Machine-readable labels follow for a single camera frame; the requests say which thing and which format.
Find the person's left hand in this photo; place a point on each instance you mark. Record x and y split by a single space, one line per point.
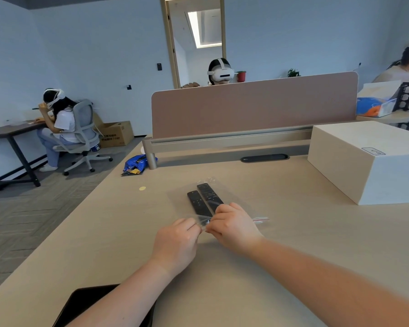
173 245

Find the person's right hand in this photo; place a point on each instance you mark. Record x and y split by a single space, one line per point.
235 229

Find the person's right thumb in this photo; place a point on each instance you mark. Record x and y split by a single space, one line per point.
215 228

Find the person's left fingers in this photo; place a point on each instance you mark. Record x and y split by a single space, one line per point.
190 225

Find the clear plastic zip bag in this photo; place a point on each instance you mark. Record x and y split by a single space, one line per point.
180 195

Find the person's left forearm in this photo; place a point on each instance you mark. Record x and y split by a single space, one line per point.
122 299

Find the person's right forearm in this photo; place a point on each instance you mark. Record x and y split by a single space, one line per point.
327 286

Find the short black remote control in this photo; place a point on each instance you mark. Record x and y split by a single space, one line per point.
197 203

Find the long black remote control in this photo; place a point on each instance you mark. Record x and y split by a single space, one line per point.
209 196

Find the blue snack bag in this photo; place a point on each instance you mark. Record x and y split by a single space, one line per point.
134 165

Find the brown cardboard box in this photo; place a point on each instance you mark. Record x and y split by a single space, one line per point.
117 134

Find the pink desk divider panel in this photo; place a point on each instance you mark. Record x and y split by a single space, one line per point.
255 107

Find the black tablet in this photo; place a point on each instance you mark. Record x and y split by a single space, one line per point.
80 304

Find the grey office chair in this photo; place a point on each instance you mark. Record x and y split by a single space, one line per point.
83 132

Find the red cup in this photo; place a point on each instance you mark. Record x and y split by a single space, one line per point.
241 76

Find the white headset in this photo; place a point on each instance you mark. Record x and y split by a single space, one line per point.
57 97
222 74

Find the large white box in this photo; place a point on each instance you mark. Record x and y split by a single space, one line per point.
368 160

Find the green potted plant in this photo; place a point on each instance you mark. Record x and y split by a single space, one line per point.
293 73

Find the clear bag with blue contents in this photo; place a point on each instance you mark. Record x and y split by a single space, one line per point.
373 105

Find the dark side desk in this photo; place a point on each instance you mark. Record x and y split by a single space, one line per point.
10 131

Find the round light wood table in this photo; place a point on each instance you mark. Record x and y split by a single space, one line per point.
395 117

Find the grey divider support rail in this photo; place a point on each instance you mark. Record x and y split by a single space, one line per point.
225 142

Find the wooden door frame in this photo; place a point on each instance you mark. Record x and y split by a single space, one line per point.
168 47

